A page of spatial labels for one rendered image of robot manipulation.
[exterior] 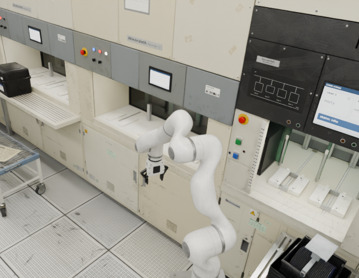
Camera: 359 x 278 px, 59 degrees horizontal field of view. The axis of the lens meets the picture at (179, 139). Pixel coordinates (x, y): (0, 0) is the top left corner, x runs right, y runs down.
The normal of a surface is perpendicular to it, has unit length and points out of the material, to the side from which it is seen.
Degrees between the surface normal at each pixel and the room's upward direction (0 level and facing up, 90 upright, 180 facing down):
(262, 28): 90
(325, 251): 0
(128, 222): 0
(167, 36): 90
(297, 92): 90
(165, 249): 0
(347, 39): 90
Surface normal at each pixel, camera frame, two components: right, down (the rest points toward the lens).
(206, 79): -0.62, 0.35
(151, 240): 0.07, -0.86
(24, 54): 0.78, 0.37
